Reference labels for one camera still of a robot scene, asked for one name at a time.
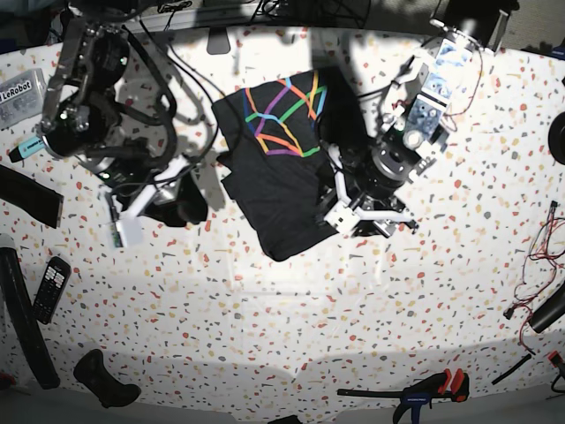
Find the red and black wire bundle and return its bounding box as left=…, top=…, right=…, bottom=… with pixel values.
left=502, top=201, right=565, bottom=354

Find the grey monitor stand base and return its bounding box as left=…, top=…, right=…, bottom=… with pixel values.
left=207, top=27, right=230, bottom=56

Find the black remote control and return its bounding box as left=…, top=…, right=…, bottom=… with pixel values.
left=33, top=256, right=72, bottom=324

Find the turquoise highlighter marker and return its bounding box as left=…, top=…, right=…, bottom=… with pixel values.
left=9, top=136, right=45, bottom=163

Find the thin black stick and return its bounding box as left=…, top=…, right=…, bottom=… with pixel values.
left=492, top=353, right=532, bottom=385

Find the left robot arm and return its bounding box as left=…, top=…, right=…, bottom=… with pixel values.
left=322, top=1, right=519, bottom=238

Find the black folded cloth strip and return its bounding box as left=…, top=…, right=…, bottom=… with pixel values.
left=1, top=165, right=64, bottom=228

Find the long black foam tube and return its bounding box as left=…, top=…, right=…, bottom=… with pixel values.
left=1, top=234, right=61, bottom=390

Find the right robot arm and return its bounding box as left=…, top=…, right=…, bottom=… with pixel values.
left=37, top=1, right=208, bottom=248

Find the dark grey T-shirt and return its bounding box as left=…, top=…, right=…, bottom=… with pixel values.
left=212, top=66, right=368, bottom=261

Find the clear LeRobot plastic box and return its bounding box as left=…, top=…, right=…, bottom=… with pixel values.
left=0, top=68, right=46, bottom=130

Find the black game controller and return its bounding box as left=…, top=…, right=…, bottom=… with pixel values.
left=73, top=349, right=141, bottom=408

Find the small red black connector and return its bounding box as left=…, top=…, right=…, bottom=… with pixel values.
left=548, top=351, right=563, bottom=367

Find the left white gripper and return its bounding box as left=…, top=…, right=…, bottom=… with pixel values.
left=321, top=145, right=419, bottom=234

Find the black cylinder tube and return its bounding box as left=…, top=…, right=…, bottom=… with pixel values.
left=530, top=291, right=564, bottom=334

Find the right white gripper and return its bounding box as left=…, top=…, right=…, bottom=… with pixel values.
left=104, top=156, right=189, bottom=248

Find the black blue bar clamp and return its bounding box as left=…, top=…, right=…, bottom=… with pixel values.
left=336, top=368, right=470, bottom=424

